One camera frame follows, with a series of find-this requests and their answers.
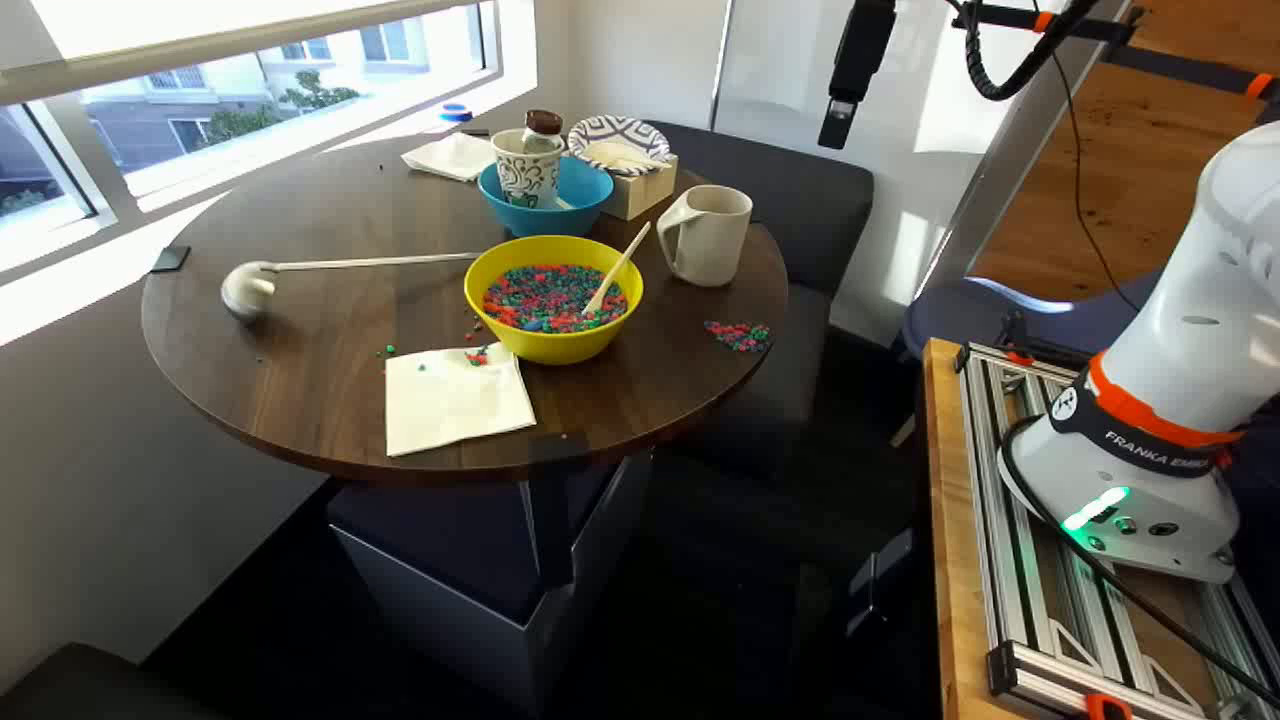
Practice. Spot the white plastic spoon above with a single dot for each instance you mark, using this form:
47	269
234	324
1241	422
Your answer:
624	261

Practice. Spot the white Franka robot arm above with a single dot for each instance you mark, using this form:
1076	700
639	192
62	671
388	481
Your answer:
1172	467

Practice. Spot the white ceramic mug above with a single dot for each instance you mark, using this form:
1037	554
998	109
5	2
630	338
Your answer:
715	240

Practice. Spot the yellow plastic bowl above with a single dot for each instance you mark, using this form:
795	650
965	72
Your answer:
554	347

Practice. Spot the colourful pebbles in bowl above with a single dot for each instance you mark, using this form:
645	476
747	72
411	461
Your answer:
533	301

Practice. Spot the few stray pebbles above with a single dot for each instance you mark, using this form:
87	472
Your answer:
479	352

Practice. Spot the light wooden box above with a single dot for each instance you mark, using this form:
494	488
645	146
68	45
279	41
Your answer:
645	192

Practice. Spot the blue bowl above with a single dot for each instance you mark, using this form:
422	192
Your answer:
585	202

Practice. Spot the white paper sheet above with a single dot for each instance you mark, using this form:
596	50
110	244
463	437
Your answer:
453	400

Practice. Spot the white patterned cup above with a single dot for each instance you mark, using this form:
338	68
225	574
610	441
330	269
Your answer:
526	165

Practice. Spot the grey upholstered sofa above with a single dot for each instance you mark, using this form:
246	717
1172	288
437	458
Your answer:
803	202

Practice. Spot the dark brown item in cup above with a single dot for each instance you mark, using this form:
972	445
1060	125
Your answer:
541	123

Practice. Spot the white folded napkin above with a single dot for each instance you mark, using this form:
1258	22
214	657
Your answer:
451	157

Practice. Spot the small blue object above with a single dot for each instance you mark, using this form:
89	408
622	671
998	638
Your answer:
459	113

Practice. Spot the dark blue seat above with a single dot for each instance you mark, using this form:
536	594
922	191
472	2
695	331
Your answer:
972	314

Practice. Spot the wooden mounting board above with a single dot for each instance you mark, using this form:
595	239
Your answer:
951	561

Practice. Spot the white leaning board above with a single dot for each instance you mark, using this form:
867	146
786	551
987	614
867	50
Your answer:
934	132

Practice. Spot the black hanging cylinder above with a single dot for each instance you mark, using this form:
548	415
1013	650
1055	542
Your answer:
860	55

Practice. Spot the white ladle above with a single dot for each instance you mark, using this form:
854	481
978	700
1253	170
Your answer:
246	288

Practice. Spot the small flat black object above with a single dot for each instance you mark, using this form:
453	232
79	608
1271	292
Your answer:
168	256

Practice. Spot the black stand with orange joints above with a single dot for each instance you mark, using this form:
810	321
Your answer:
1172	66

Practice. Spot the black table pedestal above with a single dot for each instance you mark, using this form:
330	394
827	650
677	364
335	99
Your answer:
548	532

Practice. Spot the aluminium rail frame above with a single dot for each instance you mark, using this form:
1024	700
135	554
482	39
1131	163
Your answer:
992	532

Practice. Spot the white window frame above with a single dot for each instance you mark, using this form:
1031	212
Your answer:
81	72

